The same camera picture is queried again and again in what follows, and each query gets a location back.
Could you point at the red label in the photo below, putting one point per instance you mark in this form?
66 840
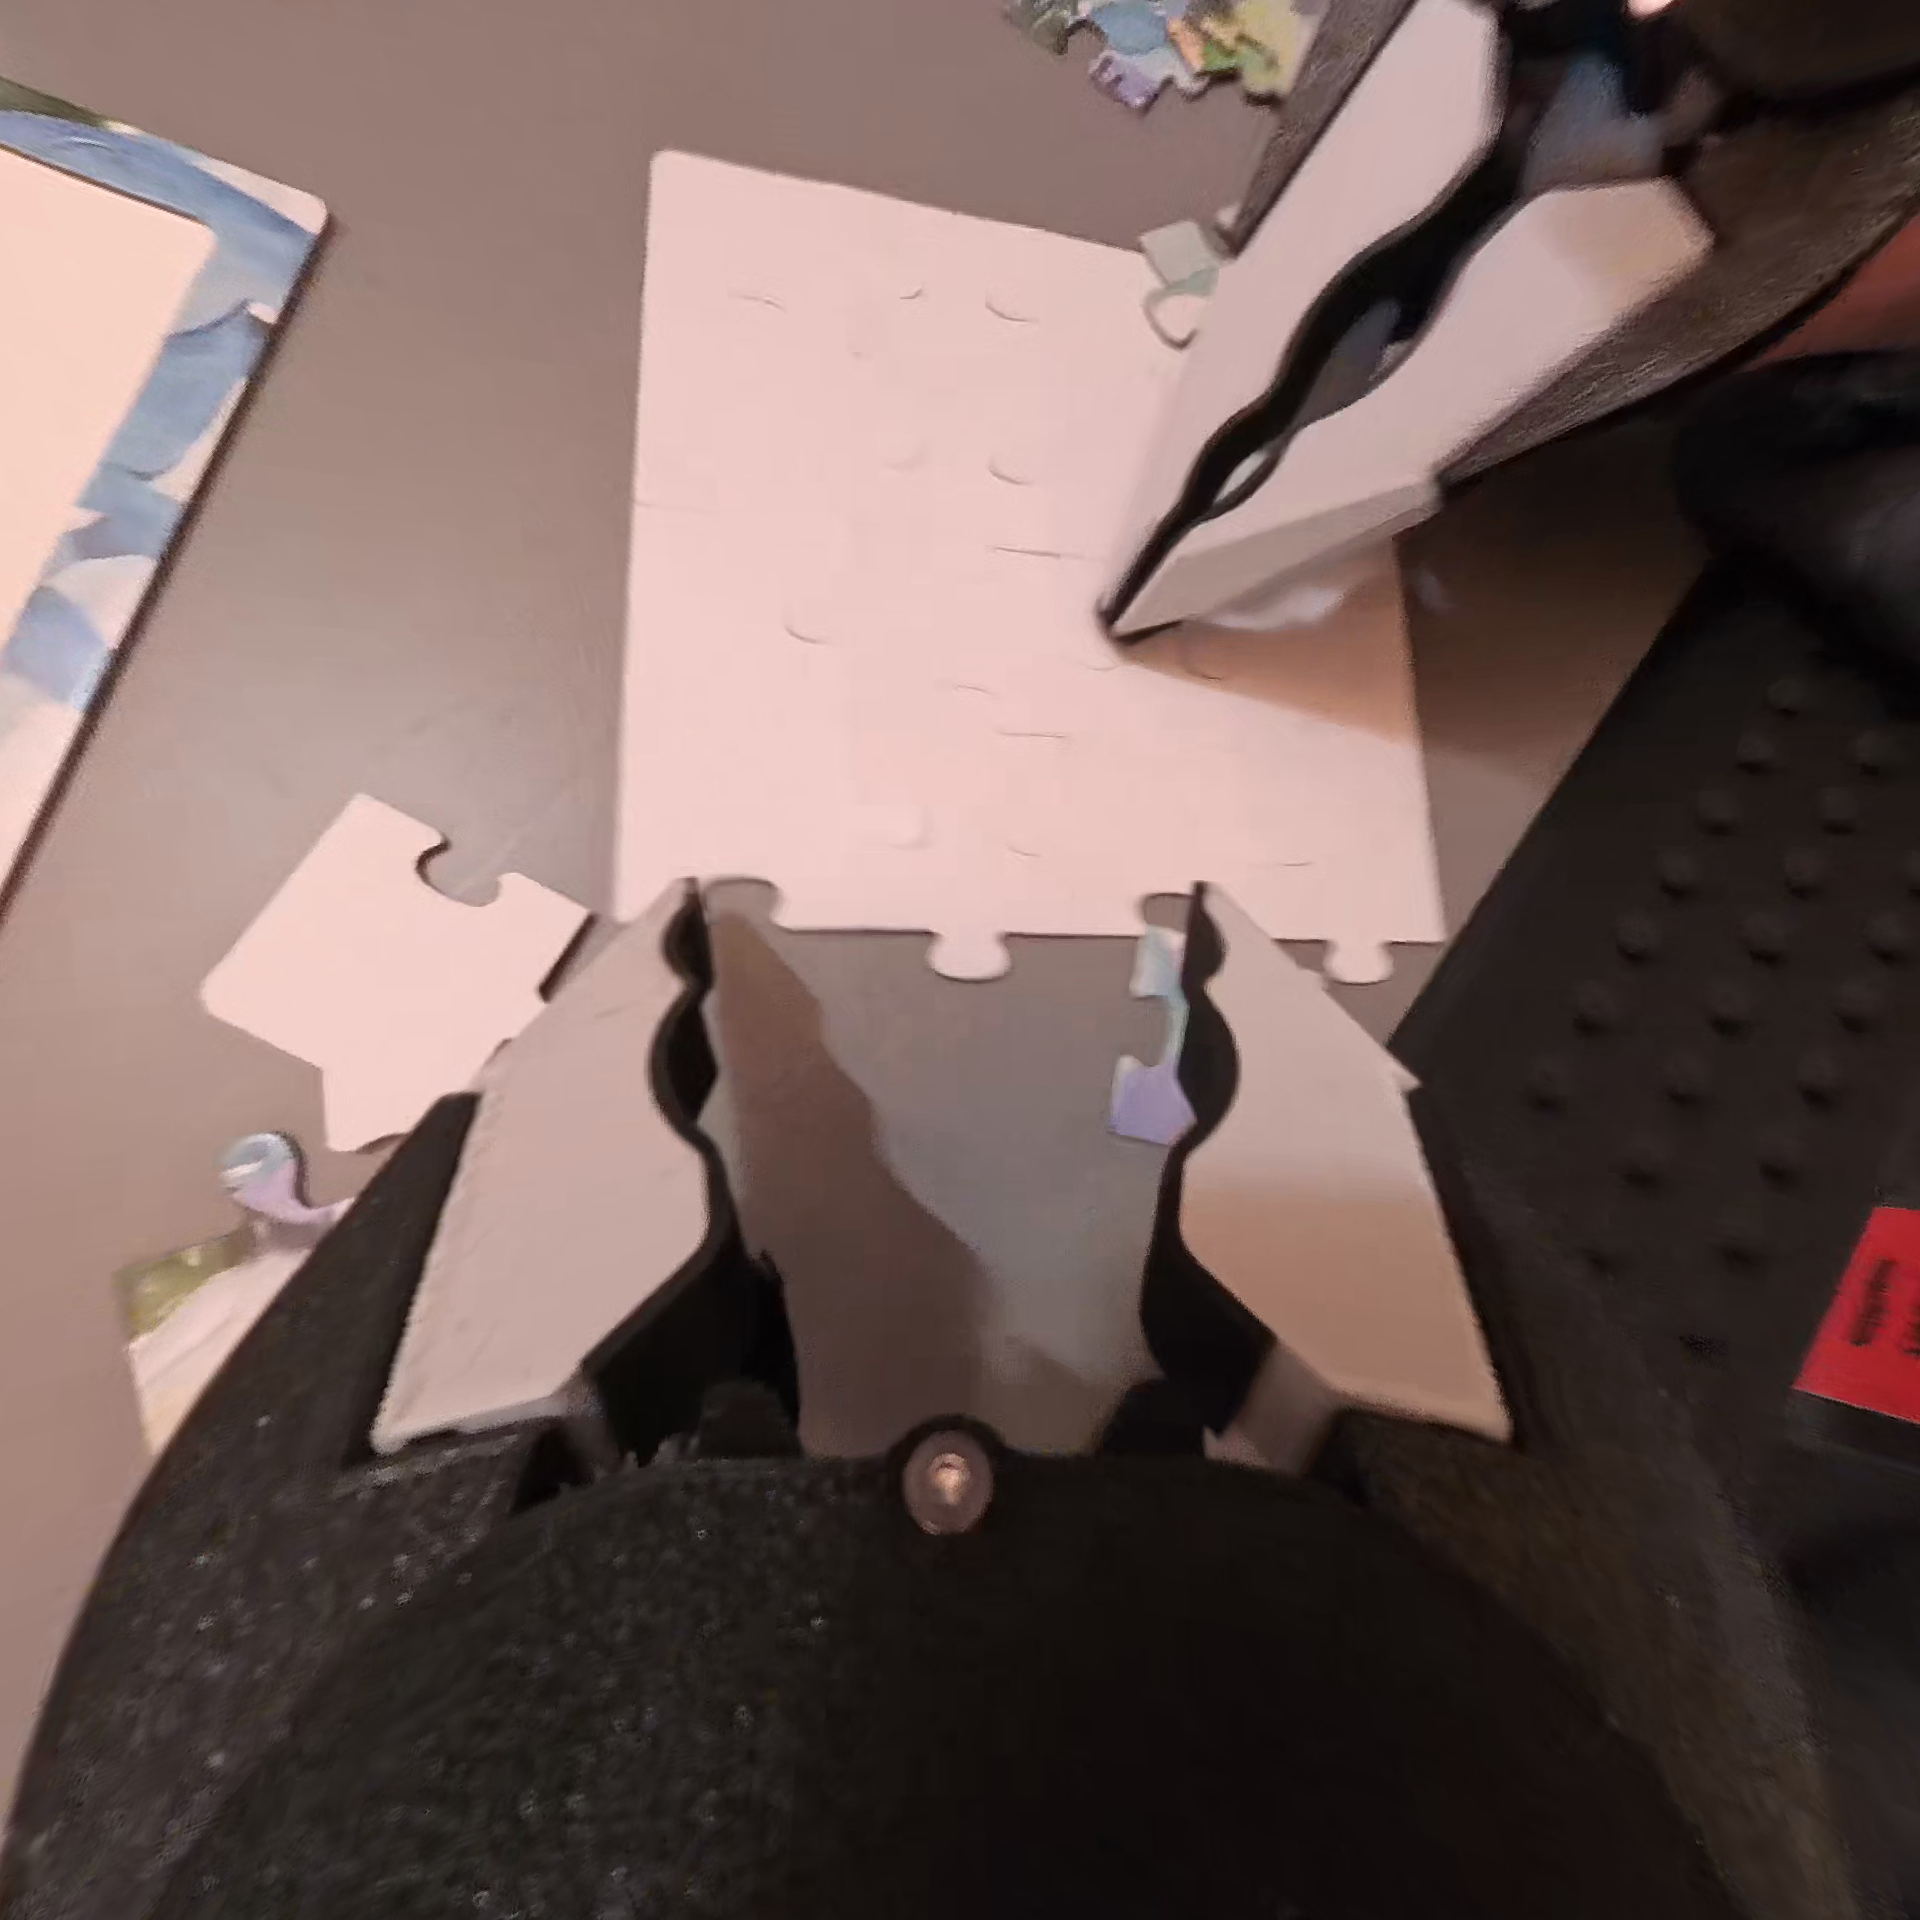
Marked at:
1867 1321

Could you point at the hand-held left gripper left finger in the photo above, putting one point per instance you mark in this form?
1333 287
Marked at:
555 1200

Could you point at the sheet of joined puzzle pieces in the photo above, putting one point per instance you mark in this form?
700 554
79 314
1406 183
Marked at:
900 600

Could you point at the landscape jigsaw puzzle board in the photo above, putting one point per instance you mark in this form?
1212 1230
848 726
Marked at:
90 374

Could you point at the joined printed puzzle pieces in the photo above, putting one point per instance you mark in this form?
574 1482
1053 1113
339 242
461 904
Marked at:
1200 38

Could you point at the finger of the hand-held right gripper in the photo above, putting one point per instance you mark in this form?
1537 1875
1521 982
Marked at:
1501 374
1350 181

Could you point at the grey desk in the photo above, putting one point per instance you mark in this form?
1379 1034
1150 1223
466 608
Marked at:
451 450

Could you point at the white-backed large puzzle piece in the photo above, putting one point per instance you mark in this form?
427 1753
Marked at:
359 975

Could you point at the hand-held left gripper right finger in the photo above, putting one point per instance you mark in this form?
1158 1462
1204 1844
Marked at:
1336 1244

